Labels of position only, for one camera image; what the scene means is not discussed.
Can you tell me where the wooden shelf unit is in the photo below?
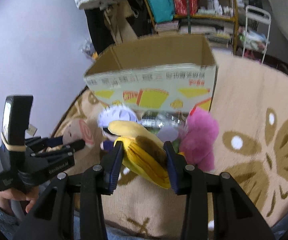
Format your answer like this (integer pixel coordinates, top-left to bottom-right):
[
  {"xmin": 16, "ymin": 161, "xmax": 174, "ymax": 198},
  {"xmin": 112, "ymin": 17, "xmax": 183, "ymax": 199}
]
[{"xmin": 144, "ymin": 0, "xmax": 238, "ymax": 54}]

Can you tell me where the beige patterned rug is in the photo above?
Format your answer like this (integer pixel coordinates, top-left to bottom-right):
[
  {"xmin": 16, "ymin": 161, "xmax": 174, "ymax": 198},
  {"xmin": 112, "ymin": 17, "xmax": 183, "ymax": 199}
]
[{"xmin": 49, "ymin": 51, "xmax": 288, "ymax": 240}]

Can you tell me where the yellow banana plush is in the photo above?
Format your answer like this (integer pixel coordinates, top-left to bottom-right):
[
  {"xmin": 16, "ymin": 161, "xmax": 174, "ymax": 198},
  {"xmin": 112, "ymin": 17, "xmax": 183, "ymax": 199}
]
[{"xmin": 108, "ymin": 120, "xmax": 171, "ymax": 189}]

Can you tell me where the printed cardboard box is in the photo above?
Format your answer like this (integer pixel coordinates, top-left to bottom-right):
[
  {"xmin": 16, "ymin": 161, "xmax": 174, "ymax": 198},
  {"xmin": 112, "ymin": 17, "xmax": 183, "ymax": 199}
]
[{"xmin": 84, "ymin": 34, "xmax": 218, "ymax": 113}]

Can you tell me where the white wall outlet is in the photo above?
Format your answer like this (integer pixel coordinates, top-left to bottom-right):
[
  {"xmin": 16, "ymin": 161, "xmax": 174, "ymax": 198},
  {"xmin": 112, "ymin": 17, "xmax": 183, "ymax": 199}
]
[{"xmin": 27, "ymin": 124, "xmax": 37, "ymax": 137}]

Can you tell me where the purple-haired doll plush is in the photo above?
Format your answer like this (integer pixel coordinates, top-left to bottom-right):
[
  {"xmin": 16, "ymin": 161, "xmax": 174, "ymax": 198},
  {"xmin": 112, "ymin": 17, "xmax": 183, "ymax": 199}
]
[{"xmin": 97, "ymin": 104, "xmax": 139, "ymax": 152}]

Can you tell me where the teal package on shelf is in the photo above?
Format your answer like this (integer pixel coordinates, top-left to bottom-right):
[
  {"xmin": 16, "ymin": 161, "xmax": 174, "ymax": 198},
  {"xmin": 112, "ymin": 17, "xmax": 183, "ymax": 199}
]
[{"xmin": 147, "ymin": 0, "xmax": 175, "ymax": 23}]

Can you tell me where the white utility cart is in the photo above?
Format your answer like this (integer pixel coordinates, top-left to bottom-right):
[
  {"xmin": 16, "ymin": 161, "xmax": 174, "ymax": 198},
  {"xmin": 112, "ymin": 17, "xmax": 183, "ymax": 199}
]
[{"xmin": 238, "ymin": 5, "xmax": 271, "ymax": 63}]

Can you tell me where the pink bear plush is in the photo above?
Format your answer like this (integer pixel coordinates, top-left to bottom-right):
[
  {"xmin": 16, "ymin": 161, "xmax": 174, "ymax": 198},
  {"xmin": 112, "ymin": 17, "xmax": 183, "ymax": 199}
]
[{"xmin": 179, "ymin": 107, "xmax": 219, "ymax": 172}]

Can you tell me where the pink swirl round plush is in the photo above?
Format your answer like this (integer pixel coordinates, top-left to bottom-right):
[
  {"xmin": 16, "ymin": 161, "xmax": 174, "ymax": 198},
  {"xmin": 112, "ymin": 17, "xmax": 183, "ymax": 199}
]
[{"xmin": 62, "ymin": 119, "xmax": 94, "ymax": 158}]

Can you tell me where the stack of books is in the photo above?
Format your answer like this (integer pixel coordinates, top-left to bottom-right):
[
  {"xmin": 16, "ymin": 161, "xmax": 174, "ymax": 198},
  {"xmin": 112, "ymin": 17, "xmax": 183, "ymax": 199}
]
[{"xmin": 154, "ymin": 21, "xmax": 179, "ymax": 33}]

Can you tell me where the phone mounted on gripper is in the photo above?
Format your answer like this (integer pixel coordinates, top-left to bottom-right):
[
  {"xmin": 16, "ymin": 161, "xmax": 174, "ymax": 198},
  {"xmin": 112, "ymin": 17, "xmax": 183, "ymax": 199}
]
[{"xmin": 1, "ymin": 95, "xmax": 34, "ymax": 152}]

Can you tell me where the person's left hand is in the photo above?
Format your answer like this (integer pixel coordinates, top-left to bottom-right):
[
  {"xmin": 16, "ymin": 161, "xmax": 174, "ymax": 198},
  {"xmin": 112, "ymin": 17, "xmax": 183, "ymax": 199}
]
[{"xmin": 0, "ymin": 187, "xmax": 39, "ymax": 215}]

